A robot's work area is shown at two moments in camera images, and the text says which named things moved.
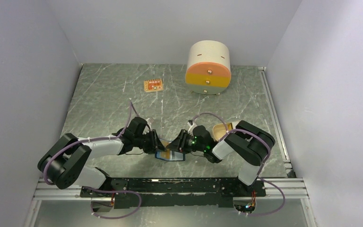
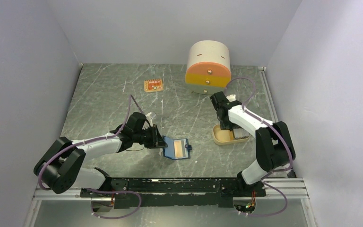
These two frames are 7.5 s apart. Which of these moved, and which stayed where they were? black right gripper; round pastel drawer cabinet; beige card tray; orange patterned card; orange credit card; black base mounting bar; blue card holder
Moved: blue card holder; orange credit card; black right gripper
Stayed: black base mounting bar; beige card tray; orange patterned card; round pastel drawer cabinet
